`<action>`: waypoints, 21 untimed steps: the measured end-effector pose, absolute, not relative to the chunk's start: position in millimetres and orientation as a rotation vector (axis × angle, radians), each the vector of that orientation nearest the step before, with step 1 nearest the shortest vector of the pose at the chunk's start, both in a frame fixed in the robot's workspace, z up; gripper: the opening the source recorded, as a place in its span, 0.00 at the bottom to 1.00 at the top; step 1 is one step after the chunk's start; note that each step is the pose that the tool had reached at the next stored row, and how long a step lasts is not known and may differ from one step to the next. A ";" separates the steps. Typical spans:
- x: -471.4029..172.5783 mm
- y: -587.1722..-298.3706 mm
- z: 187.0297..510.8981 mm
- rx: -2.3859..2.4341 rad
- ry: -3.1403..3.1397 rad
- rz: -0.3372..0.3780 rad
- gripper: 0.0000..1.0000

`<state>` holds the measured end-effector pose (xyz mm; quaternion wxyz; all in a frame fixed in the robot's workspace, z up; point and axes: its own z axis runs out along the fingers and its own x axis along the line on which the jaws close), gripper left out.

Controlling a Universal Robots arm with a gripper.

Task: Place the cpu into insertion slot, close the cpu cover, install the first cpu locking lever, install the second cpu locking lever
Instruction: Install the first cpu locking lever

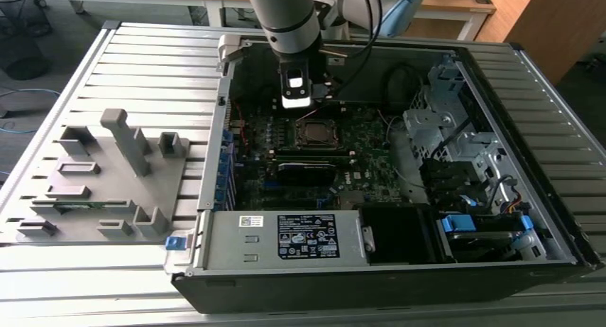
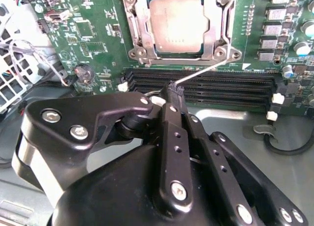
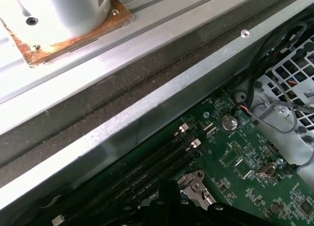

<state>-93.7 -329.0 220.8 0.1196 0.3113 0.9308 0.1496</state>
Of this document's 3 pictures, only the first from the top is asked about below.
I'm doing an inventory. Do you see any black graphics card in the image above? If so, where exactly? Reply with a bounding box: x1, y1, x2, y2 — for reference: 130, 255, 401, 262
275, 161, 338, 187

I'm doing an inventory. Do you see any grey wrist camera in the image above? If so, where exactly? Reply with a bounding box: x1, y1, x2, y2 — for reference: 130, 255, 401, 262
279, 67, 317, 110

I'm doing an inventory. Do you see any thin metal locking lever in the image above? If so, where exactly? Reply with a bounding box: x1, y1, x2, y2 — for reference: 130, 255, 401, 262
295, 104, 334, 123

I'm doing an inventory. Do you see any thin red wire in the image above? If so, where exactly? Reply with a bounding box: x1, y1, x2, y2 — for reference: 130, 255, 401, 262
235, 119, 251, 144

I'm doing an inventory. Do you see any black open PC case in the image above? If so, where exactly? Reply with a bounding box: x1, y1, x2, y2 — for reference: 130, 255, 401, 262
170, 34, 605, 316

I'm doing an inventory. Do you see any square CPU chip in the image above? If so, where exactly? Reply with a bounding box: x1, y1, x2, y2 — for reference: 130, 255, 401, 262
302, 123, 335, 145

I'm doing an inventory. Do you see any metal socket cover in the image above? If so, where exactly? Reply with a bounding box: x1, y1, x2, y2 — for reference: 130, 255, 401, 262
294, 119, 343, 151

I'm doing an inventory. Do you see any brown chipset heatsink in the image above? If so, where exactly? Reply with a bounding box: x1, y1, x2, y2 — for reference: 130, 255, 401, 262
338, 190, 367, 209

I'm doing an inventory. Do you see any wooden cabinet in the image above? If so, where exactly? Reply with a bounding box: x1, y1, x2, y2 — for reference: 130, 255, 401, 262
476, 0, 606, 85

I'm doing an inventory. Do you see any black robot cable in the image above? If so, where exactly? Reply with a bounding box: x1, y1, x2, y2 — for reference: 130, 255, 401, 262
331, 0, 383, 90

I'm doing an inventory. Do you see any grey case handle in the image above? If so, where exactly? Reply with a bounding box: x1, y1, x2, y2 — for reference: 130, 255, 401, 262
217, 35, 242, 73

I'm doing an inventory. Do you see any blue disk carrier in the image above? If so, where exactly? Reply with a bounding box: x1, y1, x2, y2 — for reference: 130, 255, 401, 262
438, 214, 478, 234

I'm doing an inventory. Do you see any black waste bin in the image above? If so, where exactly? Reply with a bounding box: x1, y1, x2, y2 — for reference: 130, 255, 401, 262
0, 35, 52, 82

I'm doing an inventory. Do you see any green motherboard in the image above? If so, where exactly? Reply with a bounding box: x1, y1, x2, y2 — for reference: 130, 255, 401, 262
227, 99, 418, 213

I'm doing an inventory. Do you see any black hard disk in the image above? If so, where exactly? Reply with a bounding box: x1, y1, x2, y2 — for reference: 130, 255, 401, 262
448, 232, 517, 263

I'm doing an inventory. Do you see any silver power supply unit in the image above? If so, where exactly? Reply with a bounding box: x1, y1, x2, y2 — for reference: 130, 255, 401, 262
203, 209, 370, 271

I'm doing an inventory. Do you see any silver disk bay cage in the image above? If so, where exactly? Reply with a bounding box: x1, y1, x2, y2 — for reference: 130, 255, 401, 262
402, 62, 510, 181

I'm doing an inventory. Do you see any grey parts rack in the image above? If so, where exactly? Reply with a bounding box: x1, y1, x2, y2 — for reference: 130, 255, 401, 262
14, 108, 194, 243

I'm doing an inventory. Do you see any green RAM stick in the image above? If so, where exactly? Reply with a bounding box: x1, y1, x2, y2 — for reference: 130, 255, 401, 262
32, 198, 129, 211

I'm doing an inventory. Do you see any black plastic bracket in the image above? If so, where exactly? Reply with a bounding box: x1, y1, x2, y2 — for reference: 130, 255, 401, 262
420, 159, 488, 202

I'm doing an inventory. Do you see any thin grey wire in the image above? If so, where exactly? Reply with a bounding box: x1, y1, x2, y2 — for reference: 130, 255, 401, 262
383, 116, 428, 190

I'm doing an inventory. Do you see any blue floor cable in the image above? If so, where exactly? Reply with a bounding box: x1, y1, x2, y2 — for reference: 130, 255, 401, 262
0, 87, 63, 135

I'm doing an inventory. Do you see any coloured wire bundle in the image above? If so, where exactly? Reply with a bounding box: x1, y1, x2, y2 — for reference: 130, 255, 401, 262
501, 197, 528, 216

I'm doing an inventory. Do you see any CPU socket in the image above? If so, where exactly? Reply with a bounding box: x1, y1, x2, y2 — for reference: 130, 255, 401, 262
291, 117, 347, 153

